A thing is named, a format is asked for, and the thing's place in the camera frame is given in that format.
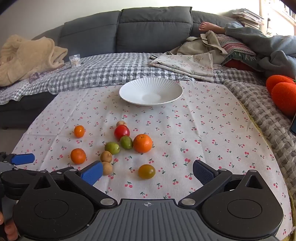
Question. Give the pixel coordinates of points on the small brown longan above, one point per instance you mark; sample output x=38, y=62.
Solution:
x=121, y=123

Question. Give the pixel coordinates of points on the flat patterned packet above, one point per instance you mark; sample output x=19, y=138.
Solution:
x=38, y=75

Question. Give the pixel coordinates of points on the stack of books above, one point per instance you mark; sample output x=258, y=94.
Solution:
x=247, y=17

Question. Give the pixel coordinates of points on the clear plastic bag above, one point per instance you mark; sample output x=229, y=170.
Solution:
x=75, y=60

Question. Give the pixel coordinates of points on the red pillow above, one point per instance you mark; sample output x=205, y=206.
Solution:
x=238, y=64

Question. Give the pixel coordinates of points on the green round fruit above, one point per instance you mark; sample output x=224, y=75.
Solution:
x=127, y=142
x=112, y=147

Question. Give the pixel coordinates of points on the small mandarin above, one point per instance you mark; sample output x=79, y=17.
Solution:
x=78, y=156
x=79, y=131

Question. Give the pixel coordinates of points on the black phone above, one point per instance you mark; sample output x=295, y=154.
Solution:
x=293, y=126

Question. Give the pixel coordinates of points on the striped patterned pillow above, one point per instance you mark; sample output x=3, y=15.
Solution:
x=233, y=48

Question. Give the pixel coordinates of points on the folded floral cloth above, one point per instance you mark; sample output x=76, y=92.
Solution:
x=185, y=63

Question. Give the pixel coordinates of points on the large orange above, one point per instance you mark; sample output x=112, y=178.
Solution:
x=142, y=143

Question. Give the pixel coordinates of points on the orange plush toy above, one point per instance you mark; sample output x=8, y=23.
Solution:
x=274, y=81
x=285, y=97

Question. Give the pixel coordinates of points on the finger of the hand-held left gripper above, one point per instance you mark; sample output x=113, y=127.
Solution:
x=23, y=158

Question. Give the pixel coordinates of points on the cherry print tablecloth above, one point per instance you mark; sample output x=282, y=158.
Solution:
x=196, y=129

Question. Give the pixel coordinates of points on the yellow-green citrus fruit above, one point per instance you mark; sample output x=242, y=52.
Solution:
x=146, y=171

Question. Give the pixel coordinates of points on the red tomato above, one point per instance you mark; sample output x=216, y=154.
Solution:
x=121, y=132

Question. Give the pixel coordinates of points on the beige tote bag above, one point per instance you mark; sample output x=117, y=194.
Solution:
x=196, y=46

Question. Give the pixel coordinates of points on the beige fleece blanket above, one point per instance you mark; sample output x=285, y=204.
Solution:
x=27, y=58

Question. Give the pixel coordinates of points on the white shelf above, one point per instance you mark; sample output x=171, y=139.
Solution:
x=277, y=16

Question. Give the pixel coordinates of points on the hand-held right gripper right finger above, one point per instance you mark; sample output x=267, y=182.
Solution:
x=203, y=172

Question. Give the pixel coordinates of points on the grey checked blanket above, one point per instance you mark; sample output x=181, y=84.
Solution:
x=115, y=67

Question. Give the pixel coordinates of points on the person's left hand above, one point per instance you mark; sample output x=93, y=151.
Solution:
x=9, y=228

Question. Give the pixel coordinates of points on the white ribbed bowl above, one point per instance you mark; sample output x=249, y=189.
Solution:
x=150, y=92

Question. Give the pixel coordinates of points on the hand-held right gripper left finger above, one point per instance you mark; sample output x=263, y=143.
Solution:
x=92, y=174

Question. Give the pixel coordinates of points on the grey sofa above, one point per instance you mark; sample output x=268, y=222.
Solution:
x=152, y=30

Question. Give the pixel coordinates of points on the grey woven blanket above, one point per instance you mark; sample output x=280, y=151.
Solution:
x=266, y=115

